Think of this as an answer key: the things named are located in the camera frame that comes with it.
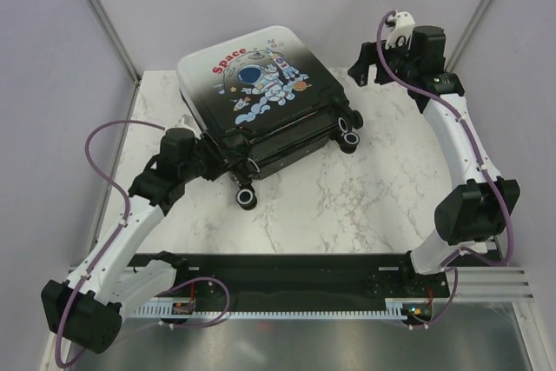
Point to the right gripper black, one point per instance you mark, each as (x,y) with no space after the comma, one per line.
(360,69)

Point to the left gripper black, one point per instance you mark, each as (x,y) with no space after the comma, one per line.
(219,162)

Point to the white suitcase with dark lining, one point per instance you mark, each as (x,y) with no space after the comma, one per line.
(264,101)

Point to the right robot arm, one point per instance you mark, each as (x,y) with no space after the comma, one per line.
(480,205)

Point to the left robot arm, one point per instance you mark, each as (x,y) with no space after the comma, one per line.
(89,307)

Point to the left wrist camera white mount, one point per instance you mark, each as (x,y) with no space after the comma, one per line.
(189,122)

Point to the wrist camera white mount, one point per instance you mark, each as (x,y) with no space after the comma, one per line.
(189,122)
(401,25)

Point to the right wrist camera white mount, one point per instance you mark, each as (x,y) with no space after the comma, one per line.
(401,25)

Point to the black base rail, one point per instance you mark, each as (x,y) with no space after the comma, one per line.
(304,281)

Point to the right aluminium frame post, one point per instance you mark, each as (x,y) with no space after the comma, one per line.
(472,25)

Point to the aluminium frame post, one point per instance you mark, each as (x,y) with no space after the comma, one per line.
(115,42)
(472,25)

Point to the left aluminium frame post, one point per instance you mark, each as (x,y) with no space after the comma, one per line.
(115,42)

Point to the light blue cable duct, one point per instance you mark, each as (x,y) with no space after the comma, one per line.
(179,309)

